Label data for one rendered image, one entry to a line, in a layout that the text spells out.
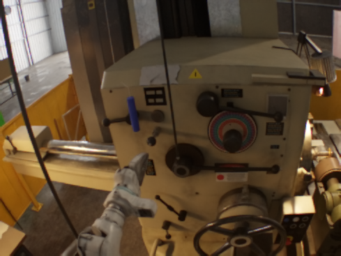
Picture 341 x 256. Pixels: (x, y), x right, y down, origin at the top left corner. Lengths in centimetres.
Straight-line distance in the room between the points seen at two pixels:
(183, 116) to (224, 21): 72
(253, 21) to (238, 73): 65
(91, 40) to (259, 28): 105
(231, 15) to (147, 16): 48
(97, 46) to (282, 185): 134
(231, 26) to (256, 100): 68
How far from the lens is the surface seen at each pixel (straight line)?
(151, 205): 60
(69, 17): 175
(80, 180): 179
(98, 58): 168
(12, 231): 194
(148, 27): 149
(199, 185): 104
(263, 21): 143
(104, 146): 157
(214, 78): 82
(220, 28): 142
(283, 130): 89
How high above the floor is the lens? 214
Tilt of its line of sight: 29 degrees down
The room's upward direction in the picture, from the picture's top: 8 degrees counter-clockwise
